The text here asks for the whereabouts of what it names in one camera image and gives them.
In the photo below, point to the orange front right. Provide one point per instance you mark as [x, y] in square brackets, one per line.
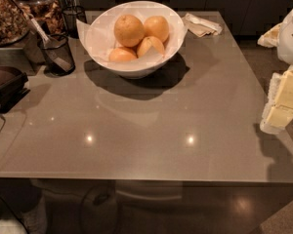
[150, 42]

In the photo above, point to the large snack bowl left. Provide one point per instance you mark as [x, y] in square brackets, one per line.
[13, 25]

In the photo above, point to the white paper bowl liner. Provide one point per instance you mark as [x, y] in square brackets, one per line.
[101, 36]

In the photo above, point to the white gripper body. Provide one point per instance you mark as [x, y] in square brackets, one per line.
[291, 38]

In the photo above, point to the orange front left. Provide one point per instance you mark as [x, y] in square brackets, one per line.
[122, 54]

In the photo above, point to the large orange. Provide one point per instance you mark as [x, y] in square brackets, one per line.
[129, 30]

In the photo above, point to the black mesh cup front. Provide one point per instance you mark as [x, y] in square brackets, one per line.
[58, 56]

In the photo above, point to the white ceramic bowl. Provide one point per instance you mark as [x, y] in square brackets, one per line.
[136, 69]

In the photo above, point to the dark brown tray box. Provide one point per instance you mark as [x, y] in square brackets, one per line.
[12, 88]

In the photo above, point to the folded white paper napkins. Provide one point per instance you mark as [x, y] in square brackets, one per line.
[201, 27]

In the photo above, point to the black mesh cup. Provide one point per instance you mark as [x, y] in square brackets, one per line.
[58, 56]
[72, 15]

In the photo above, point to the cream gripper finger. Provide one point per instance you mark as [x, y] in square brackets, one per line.
[278, 111]
[271, 38]

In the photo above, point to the glass jar with snacks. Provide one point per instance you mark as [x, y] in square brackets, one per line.
[49, 11]

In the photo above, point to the black mesh cup rear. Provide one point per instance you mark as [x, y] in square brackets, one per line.
[72, 15]

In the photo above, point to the orange top right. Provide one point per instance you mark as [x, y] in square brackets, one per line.
[157, 26]

